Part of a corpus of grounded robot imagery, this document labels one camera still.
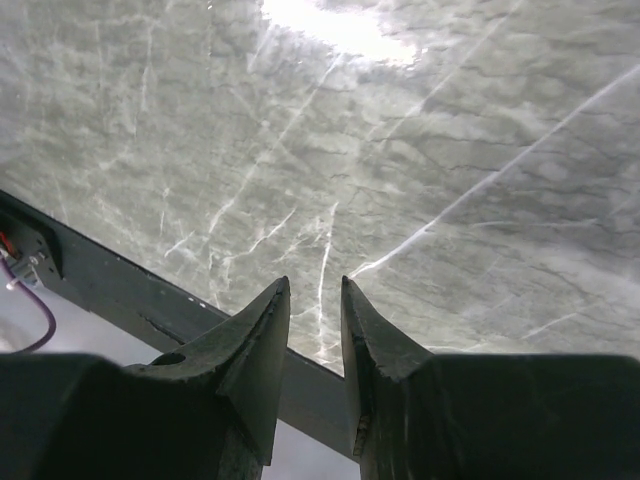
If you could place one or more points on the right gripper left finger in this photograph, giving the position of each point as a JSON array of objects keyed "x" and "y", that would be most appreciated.
[{"x": 206, "y": 410}]

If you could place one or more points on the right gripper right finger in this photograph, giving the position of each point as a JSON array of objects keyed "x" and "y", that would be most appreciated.
[{"x": 415, "y": 414}]

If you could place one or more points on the black base bar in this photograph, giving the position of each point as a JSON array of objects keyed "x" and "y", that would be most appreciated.
[{"x": 89, "y": 275}]

